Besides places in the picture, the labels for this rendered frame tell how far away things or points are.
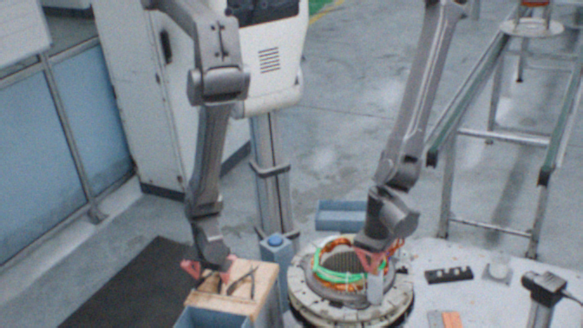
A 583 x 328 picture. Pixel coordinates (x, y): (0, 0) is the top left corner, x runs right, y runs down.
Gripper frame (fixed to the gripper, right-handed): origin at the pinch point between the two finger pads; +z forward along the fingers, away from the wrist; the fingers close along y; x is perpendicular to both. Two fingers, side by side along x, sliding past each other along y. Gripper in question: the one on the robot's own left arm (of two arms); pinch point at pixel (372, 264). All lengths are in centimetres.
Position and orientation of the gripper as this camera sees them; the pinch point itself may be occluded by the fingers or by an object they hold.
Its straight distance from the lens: 131.0
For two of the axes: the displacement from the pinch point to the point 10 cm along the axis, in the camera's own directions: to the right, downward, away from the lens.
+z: -0.1, 8.2, 5.8
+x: -8.3, -3.3, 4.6
